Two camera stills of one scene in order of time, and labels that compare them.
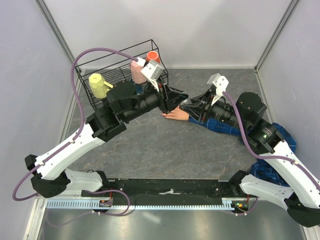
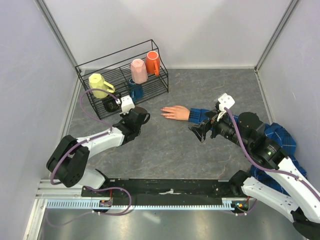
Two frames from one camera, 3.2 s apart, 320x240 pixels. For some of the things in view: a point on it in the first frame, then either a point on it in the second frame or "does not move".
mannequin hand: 176,114 does not move
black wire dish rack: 136,64 does not move
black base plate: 127,189 does not move
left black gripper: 170,98 -> 129,111
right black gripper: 198,110 -> 201,130
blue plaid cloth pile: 263,168 does not move
